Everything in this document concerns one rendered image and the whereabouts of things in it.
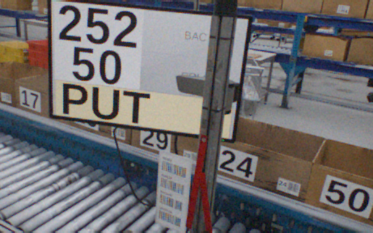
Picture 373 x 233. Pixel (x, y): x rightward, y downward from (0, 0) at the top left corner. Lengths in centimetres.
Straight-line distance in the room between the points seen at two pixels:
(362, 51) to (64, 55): 492
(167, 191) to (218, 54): 35
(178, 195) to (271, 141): 91
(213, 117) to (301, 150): 97
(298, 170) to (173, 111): 65
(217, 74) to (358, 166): 105
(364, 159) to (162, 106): 99
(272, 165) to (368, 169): 43
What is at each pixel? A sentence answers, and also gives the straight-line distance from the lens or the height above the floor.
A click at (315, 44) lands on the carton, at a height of 98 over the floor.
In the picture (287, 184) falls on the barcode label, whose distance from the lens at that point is 141.
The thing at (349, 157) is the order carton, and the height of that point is 99.
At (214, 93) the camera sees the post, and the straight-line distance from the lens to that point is 72.
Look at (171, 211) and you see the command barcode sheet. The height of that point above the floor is 110.
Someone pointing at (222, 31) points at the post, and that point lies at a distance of 70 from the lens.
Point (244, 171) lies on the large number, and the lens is 144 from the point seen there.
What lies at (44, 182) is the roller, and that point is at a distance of 172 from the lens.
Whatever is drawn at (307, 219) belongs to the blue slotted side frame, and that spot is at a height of 86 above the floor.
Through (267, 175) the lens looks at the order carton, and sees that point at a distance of 142.
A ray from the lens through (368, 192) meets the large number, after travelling 137.
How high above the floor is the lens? 160
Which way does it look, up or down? 20 degrees down
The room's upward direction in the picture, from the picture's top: 5 degrees clockwise
